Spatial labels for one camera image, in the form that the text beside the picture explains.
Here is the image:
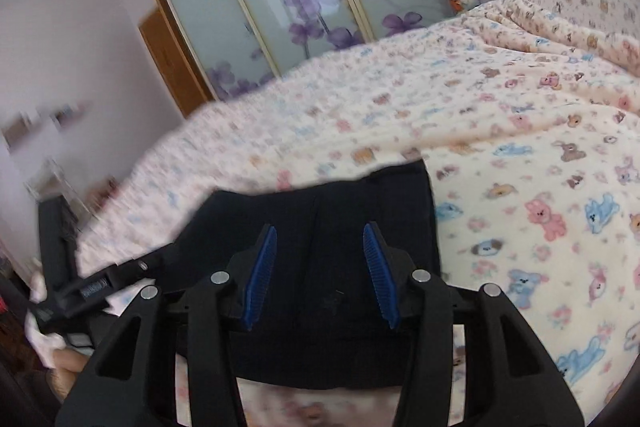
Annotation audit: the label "black stand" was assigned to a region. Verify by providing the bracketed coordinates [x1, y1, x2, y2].
[39, 194, 81, 289]

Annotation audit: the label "bear print fleece blanket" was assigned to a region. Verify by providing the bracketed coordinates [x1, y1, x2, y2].
[170, 0, 640, 427]

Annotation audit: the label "black pants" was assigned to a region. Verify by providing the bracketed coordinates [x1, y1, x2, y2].
[150, 159, 443, 392]

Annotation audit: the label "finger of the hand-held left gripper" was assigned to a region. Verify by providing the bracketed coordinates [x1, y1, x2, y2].
[112, 244, 177, 290]

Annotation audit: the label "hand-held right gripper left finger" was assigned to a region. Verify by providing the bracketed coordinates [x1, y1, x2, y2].
[55, 223, 279, 427]

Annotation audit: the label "brown wooden panel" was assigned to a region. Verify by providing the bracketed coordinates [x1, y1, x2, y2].
[138, 6, 217, 118]

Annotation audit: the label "floral glass sliding wardrobe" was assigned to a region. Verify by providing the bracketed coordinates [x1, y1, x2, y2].
[145, 0, 452, 102]

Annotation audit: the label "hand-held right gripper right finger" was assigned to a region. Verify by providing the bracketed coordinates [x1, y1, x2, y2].
[362, 221, 586, 427]

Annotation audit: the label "white cloth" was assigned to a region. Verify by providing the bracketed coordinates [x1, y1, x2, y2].
[24, 272, 68, 370]

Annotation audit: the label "small print bed sheet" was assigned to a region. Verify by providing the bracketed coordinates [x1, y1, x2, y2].
[75, 14, 501, 270]

